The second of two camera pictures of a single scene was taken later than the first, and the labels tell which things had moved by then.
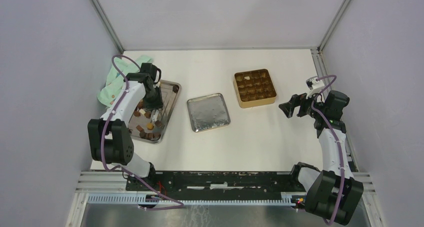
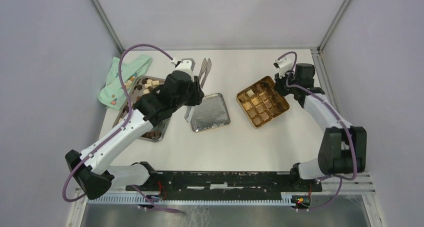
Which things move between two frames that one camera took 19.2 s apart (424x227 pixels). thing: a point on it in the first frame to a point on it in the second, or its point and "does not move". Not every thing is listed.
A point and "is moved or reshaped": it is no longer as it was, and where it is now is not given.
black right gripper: [295, 100] to [278, 82]
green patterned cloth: [114, 81] does not move
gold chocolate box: [254, 88] to [261, 103]
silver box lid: [208, 112] does not move
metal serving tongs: [154, 114] is moved or reshaped
